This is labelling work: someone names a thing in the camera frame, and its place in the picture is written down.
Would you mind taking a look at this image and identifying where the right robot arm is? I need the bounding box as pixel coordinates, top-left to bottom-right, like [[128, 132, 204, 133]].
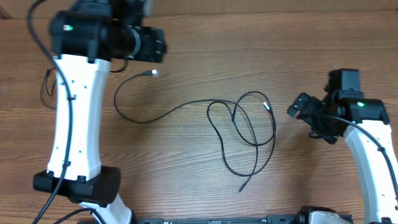
[[287, 68, 397, 223]]

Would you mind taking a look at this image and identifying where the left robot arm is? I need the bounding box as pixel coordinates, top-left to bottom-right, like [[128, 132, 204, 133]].
[[33, 0, 167, 223]]

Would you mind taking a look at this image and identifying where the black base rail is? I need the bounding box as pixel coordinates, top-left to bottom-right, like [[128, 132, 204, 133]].
[[77, 205, 355, 224]]

